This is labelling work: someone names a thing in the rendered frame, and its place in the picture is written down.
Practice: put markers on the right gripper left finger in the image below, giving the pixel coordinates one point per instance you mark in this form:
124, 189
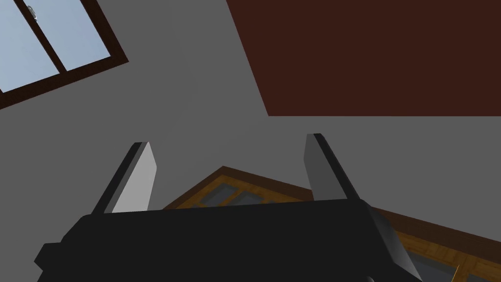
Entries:
131, 184

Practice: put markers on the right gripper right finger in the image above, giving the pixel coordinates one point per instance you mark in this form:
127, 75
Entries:
327, 172

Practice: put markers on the brown wooden glazed cabinet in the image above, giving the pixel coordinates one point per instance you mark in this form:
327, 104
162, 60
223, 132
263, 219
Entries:
438, 243

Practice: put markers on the dark brown framed window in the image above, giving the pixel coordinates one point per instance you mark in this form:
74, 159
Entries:
51, 43

